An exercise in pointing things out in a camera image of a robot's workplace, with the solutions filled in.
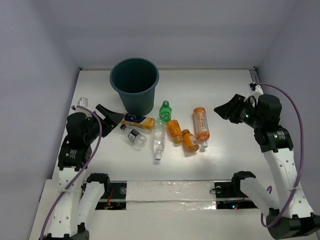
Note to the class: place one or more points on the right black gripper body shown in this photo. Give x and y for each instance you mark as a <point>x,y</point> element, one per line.
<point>250,116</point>

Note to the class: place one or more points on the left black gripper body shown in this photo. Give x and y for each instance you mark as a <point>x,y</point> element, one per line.
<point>102,122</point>

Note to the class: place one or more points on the yellow blue label bottle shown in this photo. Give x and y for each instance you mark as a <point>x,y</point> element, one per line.
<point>143,122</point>

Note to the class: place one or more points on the small clear black-cap bottle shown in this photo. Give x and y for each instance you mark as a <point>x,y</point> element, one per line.
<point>134,136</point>

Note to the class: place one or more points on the tall orange white-cap bottle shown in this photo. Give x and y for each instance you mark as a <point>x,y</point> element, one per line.
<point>202,132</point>

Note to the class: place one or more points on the green plastic bottle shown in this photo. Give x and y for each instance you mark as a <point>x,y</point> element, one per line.
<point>165,111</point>

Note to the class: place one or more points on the clear crushed water bottle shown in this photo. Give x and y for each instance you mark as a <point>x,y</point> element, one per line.
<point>159,139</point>

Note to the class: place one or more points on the small orange juice bottle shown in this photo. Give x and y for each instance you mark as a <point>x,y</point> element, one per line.
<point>189,141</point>

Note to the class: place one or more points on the orange dotted bottle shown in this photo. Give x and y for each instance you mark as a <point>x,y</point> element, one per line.
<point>175,131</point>

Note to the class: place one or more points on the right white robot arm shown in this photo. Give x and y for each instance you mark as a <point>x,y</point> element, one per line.
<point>289,215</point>

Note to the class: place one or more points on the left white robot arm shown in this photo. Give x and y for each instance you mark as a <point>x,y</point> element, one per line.
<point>78,196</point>

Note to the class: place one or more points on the dark green plastic bin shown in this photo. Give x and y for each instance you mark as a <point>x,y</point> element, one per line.
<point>135,80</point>

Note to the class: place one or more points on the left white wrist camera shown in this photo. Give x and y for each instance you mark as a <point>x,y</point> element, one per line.
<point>83,102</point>

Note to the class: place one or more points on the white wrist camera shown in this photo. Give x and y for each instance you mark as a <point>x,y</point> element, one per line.
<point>256,92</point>
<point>83,102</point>

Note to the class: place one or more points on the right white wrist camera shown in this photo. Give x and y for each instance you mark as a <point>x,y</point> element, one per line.
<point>256,92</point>

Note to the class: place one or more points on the right aluminium rail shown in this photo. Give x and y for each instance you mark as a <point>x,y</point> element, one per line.
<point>254,75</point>

